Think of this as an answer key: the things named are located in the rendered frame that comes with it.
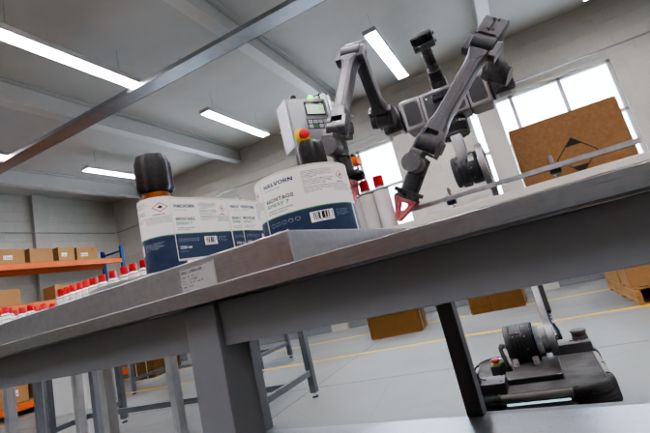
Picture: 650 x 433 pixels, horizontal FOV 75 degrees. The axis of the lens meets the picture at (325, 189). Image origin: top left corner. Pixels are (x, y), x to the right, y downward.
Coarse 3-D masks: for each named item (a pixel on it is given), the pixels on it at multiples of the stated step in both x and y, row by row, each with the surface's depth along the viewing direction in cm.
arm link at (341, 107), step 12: (360, 48) 155; (336, 60) 157; (348, 60) 152; (360, 60) 155; (348, 72) 149; (348, 84) 145; (336, 96) 144; (348, 96) 143; (336, 108) 140; (348, 108) 141; (336, 120) 140; (348, 120) 138; (336, 132) 136
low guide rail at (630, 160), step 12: (636, 156) 100; (648, 156) 99; (588, 168) 105; (600, 168) 104; (612, 168) 102; (552, 180) 108; (564, 180) 107; (576, 180) 106; (516, 192) 112; (528, 192) 111; (468, 204) 118; (480, 204) 116; (492, 204) 115; (432, 216) 122; (444, 216) 121
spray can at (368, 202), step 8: (360, 184) 137; (368, 184) 137; (368, 192) 135; (360, 200) 137; (368, 200) 135; (368, 208) 134; (376, 208) 135; (368, 216) 134; (376, 216) 134; (368, 224) 134; (376, 224) 133
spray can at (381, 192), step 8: (376, 176) 134; (376, 184) 134; (384, 184) 135; (376, 192) 133; (384, 192) 132; (376, 200) 133; (384, 200) 132; (384, 208) 131; (392, 208) 132; (384, 216) 131; (392, 216) 131; (384, 224) 131; (392, 224) 130
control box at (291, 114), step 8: (288, 104) 155; (296, 104) 156; (280, 112) 160; (288, 112) 155; (296, 112) 155; (304, 112) 157; (280, 120) 161; (288, 120) 154; (296, 120) 154; (304, 120) 156; (288, 128) 155; (296, 128) 153; (288, 136) 156; (296, 136) 152; (312, 136) 155; (320, 136) 157; (288, 144) 156; (296, 144) 152; (288, 152) 157
